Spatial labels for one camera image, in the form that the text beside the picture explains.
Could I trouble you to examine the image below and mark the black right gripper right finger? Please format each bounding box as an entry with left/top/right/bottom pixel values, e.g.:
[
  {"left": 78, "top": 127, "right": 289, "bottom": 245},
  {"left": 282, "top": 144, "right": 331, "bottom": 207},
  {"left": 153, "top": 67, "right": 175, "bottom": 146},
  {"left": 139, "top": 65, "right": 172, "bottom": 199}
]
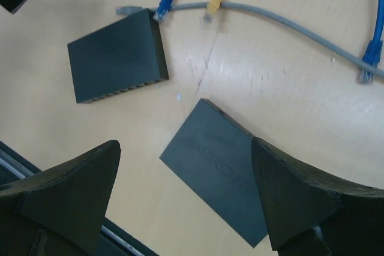
[{"left": 251, "top": 137, "right": 383, "bottom": 255}]

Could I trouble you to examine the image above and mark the black switch with ports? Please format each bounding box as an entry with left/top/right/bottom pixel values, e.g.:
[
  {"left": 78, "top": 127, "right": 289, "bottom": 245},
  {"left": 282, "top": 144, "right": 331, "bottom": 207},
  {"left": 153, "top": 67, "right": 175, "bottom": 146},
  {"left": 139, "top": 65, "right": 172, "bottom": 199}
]
[{"left": 67, "top": 9, "right": 169, "bottom": 103}]

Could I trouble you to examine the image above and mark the black flat switch box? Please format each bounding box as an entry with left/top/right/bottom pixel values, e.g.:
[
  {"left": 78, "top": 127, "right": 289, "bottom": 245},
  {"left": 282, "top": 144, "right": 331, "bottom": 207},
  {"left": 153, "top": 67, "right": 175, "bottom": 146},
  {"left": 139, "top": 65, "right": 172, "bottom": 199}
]
[{"left": 160, "top": 99, "right": 268, "bottom": 248}]

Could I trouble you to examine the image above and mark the grey ethernet cable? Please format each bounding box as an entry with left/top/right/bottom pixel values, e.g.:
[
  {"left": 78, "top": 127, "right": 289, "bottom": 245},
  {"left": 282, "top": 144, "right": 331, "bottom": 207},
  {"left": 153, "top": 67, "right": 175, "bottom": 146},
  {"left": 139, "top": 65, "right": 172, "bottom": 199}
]
[{"left": 116, "top": 1, "right": 384, "bottom": 79}]

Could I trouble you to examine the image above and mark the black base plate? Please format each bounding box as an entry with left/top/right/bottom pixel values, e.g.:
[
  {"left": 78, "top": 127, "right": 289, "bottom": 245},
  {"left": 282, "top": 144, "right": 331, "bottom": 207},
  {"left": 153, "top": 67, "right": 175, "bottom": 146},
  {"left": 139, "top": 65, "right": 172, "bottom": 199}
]
[{"left": 1, "top": 143, "right": 157, "bottom": 255}]

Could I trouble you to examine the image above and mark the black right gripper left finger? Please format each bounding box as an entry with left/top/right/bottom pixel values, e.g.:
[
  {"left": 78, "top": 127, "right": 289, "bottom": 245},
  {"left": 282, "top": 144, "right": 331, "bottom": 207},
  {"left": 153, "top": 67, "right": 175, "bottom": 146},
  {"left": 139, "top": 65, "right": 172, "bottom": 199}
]
[{"left": 1, "top": 140, "right": 121, "bottom": 255}]

